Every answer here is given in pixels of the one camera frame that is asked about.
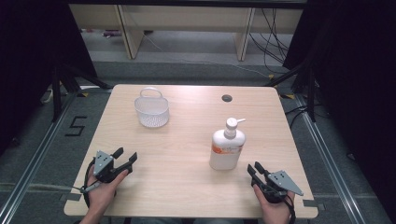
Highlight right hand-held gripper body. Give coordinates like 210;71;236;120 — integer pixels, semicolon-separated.
252;169;304;205

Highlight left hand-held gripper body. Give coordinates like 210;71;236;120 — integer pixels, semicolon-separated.
92;150;134;185

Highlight white pump bottle orange label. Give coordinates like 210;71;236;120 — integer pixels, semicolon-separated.
208;117;248;172

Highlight white plastic basket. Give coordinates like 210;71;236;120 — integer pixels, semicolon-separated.
134;87;171;129

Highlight person's right hand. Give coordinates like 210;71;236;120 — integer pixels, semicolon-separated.
252;184;296;224

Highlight person's left hand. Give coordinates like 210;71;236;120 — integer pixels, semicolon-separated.
83;167;130;218

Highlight black metal stand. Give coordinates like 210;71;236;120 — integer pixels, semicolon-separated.
49;60;114;123
263;57;318;123

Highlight pink and purple item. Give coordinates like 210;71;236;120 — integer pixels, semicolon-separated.
102;29;123;38

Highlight dark curtain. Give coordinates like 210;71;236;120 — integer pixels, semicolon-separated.
0;0;98;157
282;0;396;217

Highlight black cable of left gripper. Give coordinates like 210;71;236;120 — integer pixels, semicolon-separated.
83;157;97;209

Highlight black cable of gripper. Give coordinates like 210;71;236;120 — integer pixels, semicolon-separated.
282;193;297;224
83;157;97;209

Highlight grey cable plug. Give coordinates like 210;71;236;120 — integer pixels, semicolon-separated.
71;180;103;194

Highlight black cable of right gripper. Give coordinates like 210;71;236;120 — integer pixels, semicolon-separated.
282;193;297;224

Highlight metal floor rail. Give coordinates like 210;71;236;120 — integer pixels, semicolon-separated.
0;89;80;224
294;92;369;224

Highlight black floor cables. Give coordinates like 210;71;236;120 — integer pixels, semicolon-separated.
283;104;312;129

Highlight bundle of black cables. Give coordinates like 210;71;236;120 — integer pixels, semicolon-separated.
247;7;291;75

